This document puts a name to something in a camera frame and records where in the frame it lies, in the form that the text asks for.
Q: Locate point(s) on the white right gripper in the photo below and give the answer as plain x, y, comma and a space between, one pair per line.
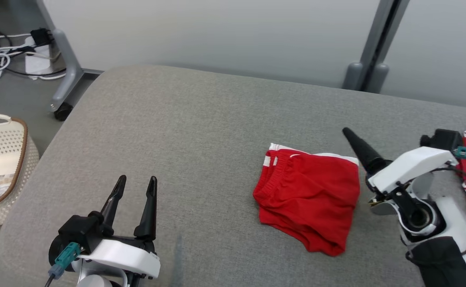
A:
412, 167

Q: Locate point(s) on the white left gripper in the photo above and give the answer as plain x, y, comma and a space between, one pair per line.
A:
129, 257

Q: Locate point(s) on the red white-striped shorts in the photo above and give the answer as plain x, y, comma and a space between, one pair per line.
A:
308, 199

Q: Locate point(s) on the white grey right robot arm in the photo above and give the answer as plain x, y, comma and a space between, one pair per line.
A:
452, 223

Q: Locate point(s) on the black caster wheel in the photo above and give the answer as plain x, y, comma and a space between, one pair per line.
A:
62, 112

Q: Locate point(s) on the white paper basket label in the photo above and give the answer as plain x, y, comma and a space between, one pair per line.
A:
3, 185

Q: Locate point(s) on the cream plastic laundry basket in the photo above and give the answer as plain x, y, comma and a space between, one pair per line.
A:
1, 147

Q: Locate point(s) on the grey metal stand leg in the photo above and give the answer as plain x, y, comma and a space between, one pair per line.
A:
67, 67

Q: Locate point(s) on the black plug adapter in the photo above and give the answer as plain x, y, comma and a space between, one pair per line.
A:
41, 36

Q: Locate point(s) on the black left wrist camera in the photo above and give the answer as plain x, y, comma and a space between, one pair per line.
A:
79, 233

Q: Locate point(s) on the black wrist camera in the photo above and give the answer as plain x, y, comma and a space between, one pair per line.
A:
79, 233
444, 139

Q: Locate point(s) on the grey wall divider post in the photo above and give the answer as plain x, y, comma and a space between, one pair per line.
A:
352, 75

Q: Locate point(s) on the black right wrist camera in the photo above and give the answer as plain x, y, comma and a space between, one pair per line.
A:
444, 139

